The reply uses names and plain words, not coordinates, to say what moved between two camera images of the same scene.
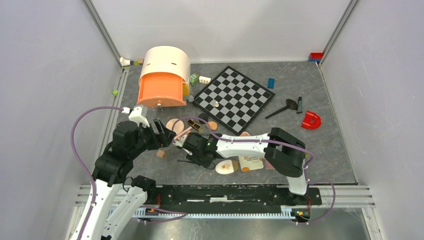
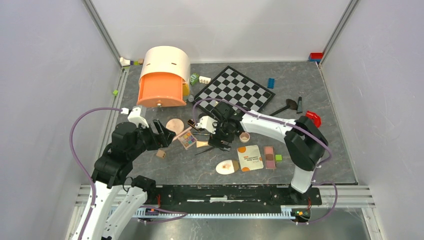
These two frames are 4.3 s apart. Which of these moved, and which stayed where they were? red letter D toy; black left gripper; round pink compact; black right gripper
Moved: black right gripper
Stayed: black left gripper; round pink compact; red letter D toy
